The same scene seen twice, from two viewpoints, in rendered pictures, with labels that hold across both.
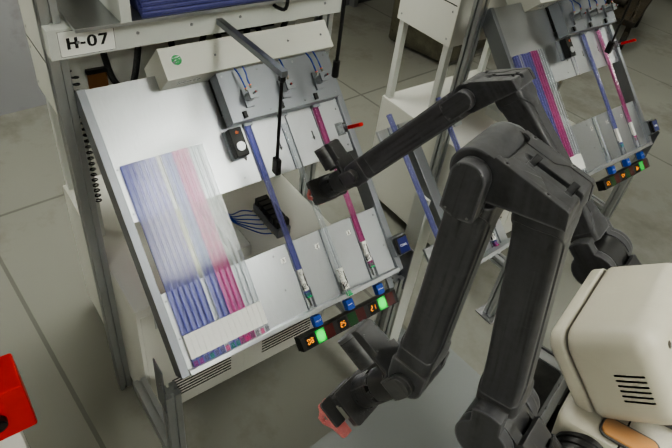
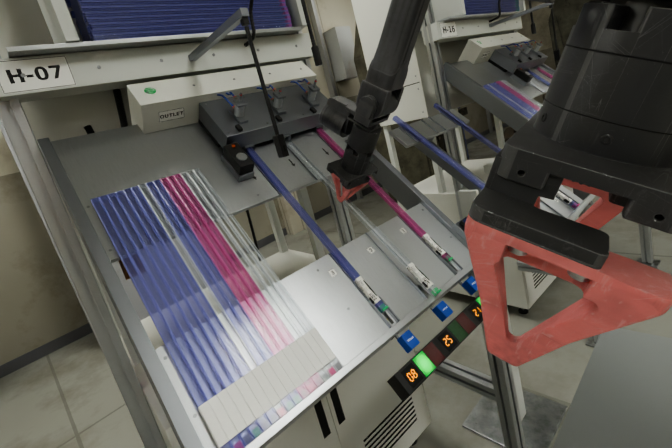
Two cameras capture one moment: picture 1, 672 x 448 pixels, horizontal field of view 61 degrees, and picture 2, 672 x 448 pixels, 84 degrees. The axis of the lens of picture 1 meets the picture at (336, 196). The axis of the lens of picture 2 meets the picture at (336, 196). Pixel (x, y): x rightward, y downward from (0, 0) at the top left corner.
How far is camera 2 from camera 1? 0.89 m
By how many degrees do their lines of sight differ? 27
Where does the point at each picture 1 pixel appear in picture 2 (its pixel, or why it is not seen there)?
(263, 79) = (253, 103)
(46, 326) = not seen: outside the picture
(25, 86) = not seen: hidden behind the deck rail
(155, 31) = (120, 66)
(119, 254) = not seen: hidden behind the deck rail
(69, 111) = (39, 173)
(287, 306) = (358, 329)
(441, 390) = (656, 382)
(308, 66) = (297, 92)
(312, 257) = (370, 263)
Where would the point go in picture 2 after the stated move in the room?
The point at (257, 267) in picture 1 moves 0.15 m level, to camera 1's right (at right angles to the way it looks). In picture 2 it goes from (299, 286) to (378, 268)
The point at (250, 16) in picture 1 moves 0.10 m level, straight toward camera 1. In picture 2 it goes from (224, 55) to (219, 46)
